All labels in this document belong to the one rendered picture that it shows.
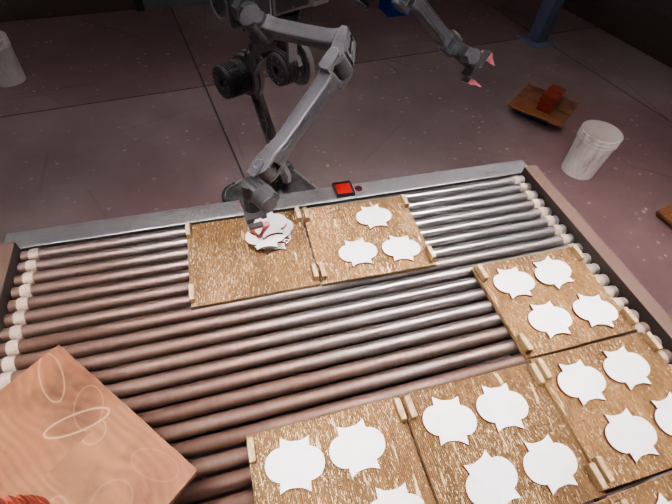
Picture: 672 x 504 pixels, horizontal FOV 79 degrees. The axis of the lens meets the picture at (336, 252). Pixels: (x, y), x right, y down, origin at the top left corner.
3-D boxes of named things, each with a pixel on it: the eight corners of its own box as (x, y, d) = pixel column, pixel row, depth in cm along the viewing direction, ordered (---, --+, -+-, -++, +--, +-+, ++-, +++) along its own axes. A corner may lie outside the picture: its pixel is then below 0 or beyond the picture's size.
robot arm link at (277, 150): (343, 66, 127) (329, 43, 118) (356, 73, 125) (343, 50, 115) (263, 178, 132) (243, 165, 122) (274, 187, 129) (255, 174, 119)
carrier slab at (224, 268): (187, 228, 147) (186, 225, 146) (298, 212, 156) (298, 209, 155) (191, 310, 126) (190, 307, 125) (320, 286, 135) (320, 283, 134)
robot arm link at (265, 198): (273, 167, 130) (257, 156, 122) (296, 186, 125) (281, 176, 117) (250, 197, 131) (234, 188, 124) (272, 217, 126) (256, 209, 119)
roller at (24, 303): (16, 304, 129) (8, 296, 125) (542, 211, 171) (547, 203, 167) (13, 318, 126) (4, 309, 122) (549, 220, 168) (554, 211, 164)
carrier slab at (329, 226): (301, 212, 156) (301, 209, 155) (401, 198, 164) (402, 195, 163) (321, 286, 135) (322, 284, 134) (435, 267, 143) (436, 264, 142)
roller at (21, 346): (6, 347, 120) (-3, 339, 116) (563, 238, 162) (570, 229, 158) (3, 362, 117) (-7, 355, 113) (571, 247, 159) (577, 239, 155)
